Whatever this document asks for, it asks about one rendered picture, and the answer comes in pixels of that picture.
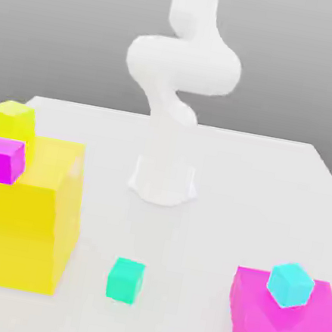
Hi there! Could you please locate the large yellow box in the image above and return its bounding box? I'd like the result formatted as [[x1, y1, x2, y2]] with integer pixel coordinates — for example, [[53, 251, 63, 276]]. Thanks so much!
[[0, 128, 96, 301]]

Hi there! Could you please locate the small yellow-green cube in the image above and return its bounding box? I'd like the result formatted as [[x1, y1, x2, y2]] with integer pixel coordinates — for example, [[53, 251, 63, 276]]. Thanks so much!
[[0, 98, 43, 168]]

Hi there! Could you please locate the small green cube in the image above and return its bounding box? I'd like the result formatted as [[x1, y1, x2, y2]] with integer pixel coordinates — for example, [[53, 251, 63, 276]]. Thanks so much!
[[103, 255, 147, 307]]

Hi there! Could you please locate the small cyan cube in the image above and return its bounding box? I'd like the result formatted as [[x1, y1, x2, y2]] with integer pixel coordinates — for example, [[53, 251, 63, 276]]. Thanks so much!
[[262, 258, 318, 313]]

